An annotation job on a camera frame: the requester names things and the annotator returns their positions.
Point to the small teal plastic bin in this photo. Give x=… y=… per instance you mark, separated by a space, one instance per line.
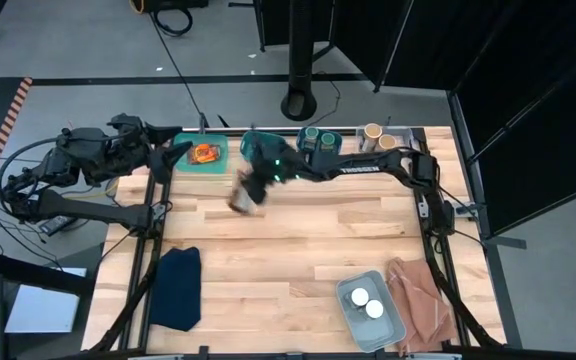
x=248 y=137

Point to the turquoise translucent tray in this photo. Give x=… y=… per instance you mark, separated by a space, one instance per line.
x=208 y=169

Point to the clear plastic bin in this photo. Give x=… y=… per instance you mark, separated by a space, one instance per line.
x=404 y=137

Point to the black curtain panel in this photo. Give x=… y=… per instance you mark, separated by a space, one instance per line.
x=363 y=35
x=273 y=20
x=528 y=100

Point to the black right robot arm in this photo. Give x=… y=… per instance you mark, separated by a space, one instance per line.
x=358 y=170

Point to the gold-lid spice jar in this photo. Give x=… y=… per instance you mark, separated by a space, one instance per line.
x=387 y=142
x=372 y=132

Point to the black equipment case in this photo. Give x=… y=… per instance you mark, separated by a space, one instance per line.
x=168 y=4

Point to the white-lid spice jar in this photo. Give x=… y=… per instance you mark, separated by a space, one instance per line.
x=374 y=308
x=359 y=296

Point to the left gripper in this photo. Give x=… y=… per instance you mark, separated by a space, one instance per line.
x=128 y=142

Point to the black power adapter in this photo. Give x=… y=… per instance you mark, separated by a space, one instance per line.
x=60 y=227

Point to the navy blue cloth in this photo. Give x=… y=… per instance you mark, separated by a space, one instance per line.
x=175 y=290

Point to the grey table stand leg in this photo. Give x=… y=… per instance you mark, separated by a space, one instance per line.
x=503 y=290

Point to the black tower pole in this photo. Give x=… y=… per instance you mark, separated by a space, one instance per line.
x=300 y=50

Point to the dark side desk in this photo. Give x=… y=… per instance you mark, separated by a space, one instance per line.
x=28 y=277

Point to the grey plastic bin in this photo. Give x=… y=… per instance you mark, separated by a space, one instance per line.
x=388 y=330

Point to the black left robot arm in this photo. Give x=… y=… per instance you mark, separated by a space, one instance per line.
x=93 y=210

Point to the blue plastic bin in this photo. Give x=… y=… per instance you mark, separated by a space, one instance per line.
x=300 y=144

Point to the white board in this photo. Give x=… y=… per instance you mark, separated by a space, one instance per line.
x=43 y=305

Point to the green-lid spice jar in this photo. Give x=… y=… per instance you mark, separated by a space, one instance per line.
x=311 y=133
x=328 y=139

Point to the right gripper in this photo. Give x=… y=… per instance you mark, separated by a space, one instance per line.
x=273 y=165

